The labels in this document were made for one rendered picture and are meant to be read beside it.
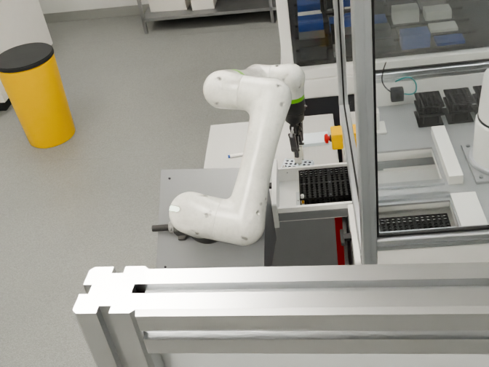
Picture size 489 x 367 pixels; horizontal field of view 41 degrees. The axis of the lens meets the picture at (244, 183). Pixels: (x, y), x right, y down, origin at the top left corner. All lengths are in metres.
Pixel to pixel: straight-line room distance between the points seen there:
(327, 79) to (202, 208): 1.31
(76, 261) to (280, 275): 3.37
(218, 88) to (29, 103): 2.78
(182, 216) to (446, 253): 0.77
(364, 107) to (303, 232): 1.17
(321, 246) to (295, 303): 2.37
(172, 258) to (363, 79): 0.98
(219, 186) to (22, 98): 2.67
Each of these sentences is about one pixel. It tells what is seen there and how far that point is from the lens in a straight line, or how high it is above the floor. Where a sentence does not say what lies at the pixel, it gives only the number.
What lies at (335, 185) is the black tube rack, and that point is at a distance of 2.38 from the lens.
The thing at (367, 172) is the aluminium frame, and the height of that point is 1.33.
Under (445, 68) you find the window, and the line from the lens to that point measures 1.60.
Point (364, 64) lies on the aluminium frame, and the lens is 1.55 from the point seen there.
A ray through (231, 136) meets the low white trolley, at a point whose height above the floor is 0.76.
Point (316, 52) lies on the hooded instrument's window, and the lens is 3.04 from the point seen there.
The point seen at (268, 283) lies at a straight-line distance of 0.40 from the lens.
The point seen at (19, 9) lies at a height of 0.58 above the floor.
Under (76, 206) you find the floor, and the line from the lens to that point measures 4.16.
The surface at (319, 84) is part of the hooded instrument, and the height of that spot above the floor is 0.87.
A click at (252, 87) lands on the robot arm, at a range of 2.02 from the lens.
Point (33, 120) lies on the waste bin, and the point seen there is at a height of 0.24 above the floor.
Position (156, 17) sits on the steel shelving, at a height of 0.15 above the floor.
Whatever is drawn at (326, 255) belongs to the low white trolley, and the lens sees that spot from 2.78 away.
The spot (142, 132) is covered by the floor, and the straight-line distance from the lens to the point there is 4.71.
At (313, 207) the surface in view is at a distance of 2.30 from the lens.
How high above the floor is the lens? 2.33
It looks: 36 degrees down
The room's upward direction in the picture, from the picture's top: 10 degrees counter-clockwise
